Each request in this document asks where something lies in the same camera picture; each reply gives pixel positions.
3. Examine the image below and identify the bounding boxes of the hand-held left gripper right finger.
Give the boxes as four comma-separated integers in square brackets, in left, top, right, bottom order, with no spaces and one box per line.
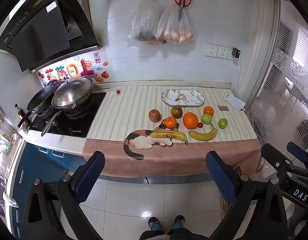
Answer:
[206,151,290,240]

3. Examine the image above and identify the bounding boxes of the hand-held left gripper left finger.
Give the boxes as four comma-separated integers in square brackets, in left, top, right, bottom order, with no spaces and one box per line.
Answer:
[20,151,106,240]

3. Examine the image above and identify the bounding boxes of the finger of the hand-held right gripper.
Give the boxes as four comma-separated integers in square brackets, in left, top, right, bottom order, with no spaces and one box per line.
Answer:
[287,142,308,167]
[260,143,308,188]

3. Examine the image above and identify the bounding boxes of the yellow banana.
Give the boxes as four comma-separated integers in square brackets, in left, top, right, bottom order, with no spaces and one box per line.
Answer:
[188,124,218,141]

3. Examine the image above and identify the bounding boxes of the large orange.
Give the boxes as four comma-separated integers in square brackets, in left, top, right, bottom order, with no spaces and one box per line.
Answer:
[183,112,199,130]

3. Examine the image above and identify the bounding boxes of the spotted banana with sticker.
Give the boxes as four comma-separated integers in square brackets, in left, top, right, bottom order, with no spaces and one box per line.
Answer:
[150,131,189,144]

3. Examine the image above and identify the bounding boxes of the brown round pear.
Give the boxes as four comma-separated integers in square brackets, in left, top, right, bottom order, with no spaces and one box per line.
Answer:
[148,109,161,123]
[170,106,183,119]

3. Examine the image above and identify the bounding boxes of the oval patterned ceramic plate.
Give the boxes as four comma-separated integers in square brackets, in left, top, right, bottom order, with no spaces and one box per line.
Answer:
[161,89,206,107]

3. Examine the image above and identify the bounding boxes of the black glass cooktop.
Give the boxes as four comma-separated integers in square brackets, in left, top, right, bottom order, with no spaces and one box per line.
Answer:
[29,92,106,138]

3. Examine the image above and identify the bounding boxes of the frosted glass sliding door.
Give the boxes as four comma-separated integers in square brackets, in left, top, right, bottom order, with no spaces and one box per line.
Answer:
[244,0,308,155]

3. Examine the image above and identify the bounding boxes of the white folded paper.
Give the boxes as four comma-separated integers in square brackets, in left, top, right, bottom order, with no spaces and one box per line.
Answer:
[224,94,246,111]

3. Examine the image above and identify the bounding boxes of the striped cat print tablecloth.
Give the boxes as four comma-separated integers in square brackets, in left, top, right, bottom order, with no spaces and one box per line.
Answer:
[83,85,262,178]

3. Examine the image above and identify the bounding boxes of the person's dark clothing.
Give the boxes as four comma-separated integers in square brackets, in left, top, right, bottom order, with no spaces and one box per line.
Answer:
[139,229,209,240]

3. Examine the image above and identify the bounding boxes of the person's left slippered foot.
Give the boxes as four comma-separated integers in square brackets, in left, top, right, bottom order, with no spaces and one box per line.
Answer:
[148,217,162,232]

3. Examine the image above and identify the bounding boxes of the black frying pan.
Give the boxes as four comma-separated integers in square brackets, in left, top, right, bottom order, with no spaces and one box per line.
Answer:
[17,83,58,128]

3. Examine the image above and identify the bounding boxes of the dark bottle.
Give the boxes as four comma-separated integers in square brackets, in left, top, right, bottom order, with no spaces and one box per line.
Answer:
[15,103,26,117]

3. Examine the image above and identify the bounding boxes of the black range hood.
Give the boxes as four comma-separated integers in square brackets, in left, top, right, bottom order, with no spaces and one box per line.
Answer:
[0,0,102,73]

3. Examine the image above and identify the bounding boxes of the plastic bag with pale contents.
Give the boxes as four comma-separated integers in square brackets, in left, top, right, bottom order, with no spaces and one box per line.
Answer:
[154,2,195,45]

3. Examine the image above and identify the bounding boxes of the plastic bag with dark contents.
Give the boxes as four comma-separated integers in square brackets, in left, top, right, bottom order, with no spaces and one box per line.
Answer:
[128,0,167,46]

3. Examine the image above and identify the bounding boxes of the colourful wall sticker sheet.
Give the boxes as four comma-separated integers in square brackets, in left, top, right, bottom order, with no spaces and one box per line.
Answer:
[38,55,98,82]

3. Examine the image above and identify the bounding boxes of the white wall socket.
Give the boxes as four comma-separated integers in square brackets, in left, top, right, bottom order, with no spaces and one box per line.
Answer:
[204,43,218,58]
[216,45,231,61]

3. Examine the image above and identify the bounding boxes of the red handled scissors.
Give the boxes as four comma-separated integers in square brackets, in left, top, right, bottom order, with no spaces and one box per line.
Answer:
[173,0,192,22]

